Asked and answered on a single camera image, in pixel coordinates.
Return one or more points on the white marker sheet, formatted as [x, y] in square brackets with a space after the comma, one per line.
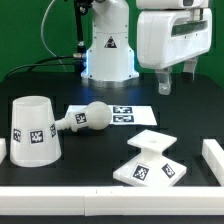
[126, 115]

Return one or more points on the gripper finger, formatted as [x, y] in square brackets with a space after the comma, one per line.
[189, 69]
[164, 80]

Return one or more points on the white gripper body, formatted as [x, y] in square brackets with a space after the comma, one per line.
[166, 38]

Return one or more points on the white right rail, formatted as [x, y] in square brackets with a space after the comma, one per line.
[214, 156]

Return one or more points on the white left rail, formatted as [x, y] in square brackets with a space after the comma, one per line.
[3, 150]

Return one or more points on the white lamp shade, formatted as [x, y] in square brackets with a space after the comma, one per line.
[34, 138]

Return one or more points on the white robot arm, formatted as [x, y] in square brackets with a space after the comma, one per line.
[110, 59]

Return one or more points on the white lamp bulb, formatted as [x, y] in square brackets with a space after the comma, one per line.
[96, 116]

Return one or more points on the white lamp base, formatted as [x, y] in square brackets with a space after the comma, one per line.
[150, 168]

